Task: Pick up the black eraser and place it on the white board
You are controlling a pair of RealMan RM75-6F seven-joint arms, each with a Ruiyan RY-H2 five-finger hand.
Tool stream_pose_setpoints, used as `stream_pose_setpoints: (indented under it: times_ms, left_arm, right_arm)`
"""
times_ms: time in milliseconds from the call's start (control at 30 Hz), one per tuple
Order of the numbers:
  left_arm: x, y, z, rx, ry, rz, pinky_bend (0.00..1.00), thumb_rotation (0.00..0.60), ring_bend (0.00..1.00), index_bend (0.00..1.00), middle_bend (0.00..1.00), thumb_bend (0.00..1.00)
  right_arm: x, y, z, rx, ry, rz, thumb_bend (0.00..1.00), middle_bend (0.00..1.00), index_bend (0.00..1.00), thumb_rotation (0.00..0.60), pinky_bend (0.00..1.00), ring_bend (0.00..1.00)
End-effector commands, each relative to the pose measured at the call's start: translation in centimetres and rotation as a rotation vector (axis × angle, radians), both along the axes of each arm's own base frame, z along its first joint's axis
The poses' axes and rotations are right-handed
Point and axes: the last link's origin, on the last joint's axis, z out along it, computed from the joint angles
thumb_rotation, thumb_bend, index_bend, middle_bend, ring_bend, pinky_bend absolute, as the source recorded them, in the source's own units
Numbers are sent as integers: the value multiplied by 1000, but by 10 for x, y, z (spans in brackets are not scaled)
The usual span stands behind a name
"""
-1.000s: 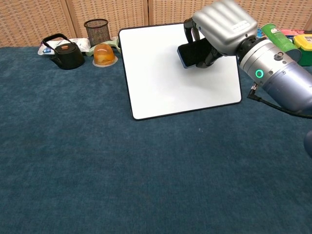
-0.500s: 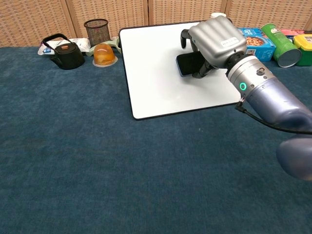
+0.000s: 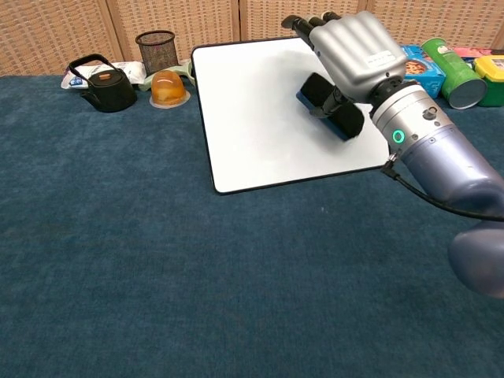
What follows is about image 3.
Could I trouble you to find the white rectangular board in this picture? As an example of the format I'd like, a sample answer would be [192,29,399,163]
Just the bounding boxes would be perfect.
[191,35,393,195]

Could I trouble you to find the black mesh pen holder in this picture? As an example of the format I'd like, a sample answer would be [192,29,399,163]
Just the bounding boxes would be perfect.
[135,30,176,76]

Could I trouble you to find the blue carpet table mat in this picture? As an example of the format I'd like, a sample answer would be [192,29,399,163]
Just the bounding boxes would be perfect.
[0,73,504,378]

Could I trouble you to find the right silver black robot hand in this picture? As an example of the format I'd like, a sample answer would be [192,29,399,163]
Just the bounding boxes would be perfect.
[281,10,409,119]

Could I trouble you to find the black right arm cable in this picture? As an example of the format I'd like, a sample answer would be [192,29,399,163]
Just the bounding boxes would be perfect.
[380,153,504,222]

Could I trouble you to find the woven bamboo folding screen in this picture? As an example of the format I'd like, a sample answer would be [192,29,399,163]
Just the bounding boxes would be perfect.
[0,0,504,76]

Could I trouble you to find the black teapot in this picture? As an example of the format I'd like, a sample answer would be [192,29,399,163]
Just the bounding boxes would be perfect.
[69,54,139,113]

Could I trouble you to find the yellow lidded green box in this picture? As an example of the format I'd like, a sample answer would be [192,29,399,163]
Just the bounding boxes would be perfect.
[473,54,504,108]

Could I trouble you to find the white blue snack bag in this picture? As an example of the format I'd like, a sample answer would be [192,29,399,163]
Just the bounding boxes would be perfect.
[61,61,147,91]

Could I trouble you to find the pink blue cookie box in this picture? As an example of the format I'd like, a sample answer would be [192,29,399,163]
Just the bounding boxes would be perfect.
[451,46,494,58]

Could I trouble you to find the green chips can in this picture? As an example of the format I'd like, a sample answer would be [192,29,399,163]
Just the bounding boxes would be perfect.
[421,37,488,110]

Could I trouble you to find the orange jelly cup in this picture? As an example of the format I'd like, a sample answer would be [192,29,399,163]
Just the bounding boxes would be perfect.
[149,70,192,108]

